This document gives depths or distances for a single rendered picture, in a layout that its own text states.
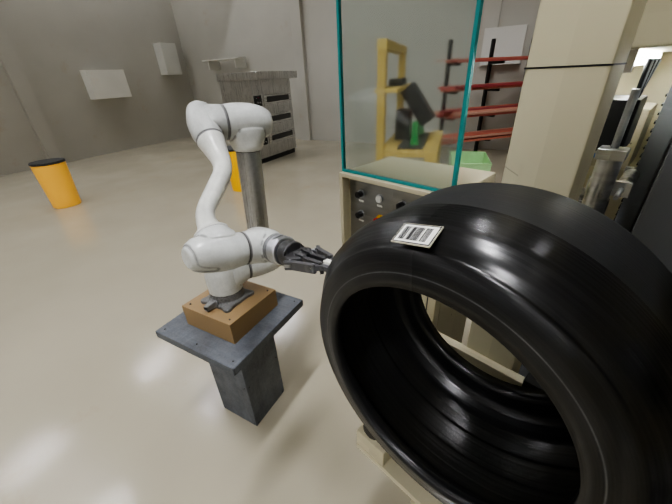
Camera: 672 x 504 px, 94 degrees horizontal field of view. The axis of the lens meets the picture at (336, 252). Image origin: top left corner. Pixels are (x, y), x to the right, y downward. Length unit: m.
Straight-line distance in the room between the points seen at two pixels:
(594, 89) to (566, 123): 0.06
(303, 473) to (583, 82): 1.77
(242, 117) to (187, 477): 1.67
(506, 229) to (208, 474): 1.79
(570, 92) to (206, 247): 0.84
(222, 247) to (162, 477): 1.40
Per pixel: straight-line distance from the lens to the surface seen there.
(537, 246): 0.43
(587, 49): 0.74
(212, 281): 1.49
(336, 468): 1.85
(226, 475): 1.94
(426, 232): 0.44
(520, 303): 0.40
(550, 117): 0.75
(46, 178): 6.57
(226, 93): 7.81
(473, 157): 4.38
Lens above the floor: 1.66
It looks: 29 degrees down
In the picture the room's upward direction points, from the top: 3 degrees counter-clockwise
